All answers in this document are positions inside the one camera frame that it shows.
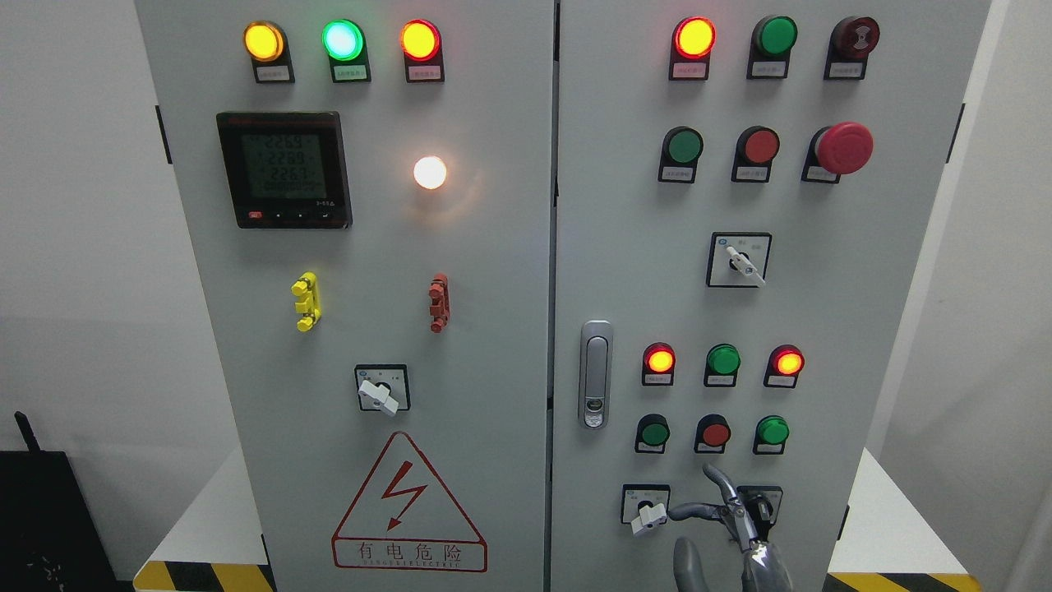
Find green push button lower left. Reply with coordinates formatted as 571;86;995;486
634;414;671;454

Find green push button upper row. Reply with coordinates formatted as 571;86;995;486
658;125;705;183

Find red push button lower middle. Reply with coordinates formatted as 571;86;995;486
694;414;732;454

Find red push button upper row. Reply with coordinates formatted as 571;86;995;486
731;125;781;183

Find green push button lower right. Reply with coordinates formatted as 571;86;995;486
752;414;791;455

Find red emergency stop mushroom button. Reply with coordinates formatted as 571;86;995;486
801;121;874;184

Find grey electrical control cabinet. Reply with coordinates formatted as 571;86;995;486
135;1;991;591

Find red indicator light lower left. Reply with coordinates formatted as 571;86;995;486
641;342;676;386

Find white glowing indicator lamp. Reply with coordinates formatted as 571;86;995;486
413;155;448;190

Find green indicator light lower middle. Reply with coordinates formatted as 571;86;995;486
704;342;741;387

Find green indicator light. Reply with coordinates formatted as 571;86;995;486
746;15;800;80
321;19;371;83
704;342;741;387

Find red electric danger warning sticker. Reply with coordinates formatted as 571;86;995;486
331;431;488;572

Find lit red indicator lower right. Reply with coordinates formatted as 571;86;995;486
764;345;805;389

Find lit red indicator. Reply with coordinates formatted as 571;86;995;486
668;16;717;81
764;345;805;389

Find black digital power meter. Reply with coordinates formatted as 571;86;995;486
215;111;353;229

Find red-orange indicator light left door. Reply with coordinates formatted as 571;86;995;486
399;19;445;84

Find lit red indicator top right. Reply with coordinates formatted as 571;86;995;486
668;16;717;81

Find green indicator light top left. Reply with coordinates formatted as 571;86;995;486
321;19;371;83

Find green indicator light top right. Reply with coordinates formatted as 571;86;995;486
746;15;800;80

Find yellow indicator light top left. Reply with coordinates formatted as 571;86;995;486
242;21;294;84

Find dark red buzzer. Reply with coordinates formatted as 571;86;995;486
824;16;881;80

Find white platform with hazard stripes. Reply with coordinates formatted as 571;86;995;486
132;450;980;591

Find black box with antenna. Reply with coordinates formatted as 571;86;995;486
1;411;119;591

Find silver door latch handle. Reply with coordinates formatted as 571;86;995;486
579;320;613;428

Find red terminal handle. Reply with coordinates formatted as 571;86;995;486
428;272;450;334

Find left door white selector switch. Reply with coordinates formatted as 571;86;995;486
353;363;411;417

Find upper right white selector switch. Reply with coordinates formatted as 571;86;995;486
706;232;773;288

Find yellow terminal handle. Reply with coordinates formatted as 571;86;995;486
292;272;322;333

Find lower white selector switch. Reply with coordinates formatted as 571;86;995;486
621;483;671;537

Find black rotary selector switch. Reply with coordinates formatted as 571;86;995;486
736;486;784;542

